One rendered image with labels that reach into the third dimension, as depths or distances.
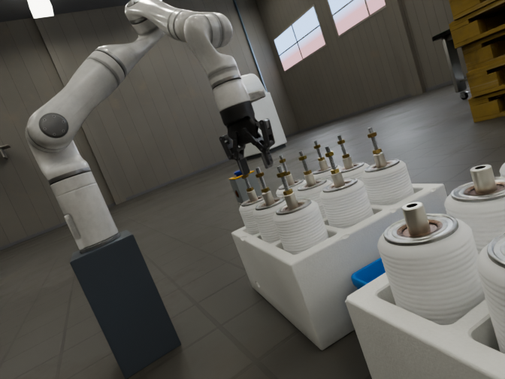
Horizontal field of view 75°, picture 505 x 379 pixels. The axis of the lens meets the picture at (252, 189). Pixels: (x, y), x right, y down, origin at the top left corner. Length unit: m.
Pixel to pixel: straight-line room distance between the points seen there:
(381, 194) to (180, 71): 10.70
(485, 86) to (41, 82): 9.96
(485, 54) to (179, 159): 9.09
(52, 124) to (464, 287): 0.78
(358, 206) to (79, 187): 0.61
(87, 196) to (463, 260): 0.72
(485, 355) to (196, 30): 0.69
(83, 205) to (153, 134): 9.75
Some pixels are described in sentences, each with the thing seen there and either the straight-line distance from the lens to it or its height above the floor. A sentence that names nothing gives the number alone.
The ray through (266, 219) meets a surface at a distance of 0.74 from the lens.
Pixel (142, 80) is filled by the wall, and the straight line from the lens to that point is 10.92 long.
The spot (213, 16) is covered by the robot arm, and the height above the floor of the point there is 0.68.
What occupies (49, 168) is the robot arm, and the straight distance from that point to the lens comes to 0.87.
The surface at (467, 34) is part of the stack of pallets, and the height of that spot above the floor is 0.54.
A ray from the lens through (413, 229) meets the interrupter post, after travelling 0.40.
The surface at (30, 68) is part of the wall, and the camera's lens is 10.87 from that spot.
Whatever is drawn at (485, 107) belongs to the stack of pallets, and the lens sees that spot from 2.59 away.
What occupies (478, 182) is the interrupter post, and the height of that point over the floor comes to 0.27.
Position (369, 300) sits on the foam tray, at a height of 0.18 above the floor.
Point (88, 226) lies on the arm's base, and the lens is 0.84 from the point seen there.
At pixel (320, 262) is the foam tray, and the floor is 0.16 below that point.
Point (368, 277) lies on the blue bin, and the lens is 0.65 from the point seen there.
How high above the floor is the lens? 0.41
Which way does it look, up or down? 8 degrees down
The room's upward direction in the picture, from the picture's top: 21 degrees counter-clockwise
